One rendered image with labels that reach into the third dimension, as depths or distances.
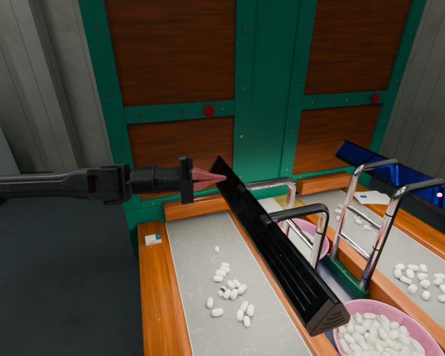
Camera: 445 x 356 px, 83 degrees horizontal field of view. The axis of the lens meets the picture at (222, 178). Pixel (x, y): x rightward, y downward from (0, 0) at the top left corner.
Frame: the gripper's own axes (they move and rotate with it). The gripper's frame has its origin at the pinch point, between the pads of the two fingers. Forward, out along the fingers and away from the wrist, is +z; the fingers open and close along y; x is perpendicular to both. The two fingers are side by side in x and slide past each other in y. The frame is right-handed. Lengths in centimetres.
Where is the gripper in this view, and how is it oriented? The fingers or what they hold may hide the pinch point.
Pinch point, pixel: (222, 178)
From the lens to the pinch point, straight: 56.3
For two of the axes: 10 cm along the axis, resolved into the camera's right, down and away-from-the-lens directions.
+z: 10.0, -0.4, 0.6
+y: 0.3, 9.9, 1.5
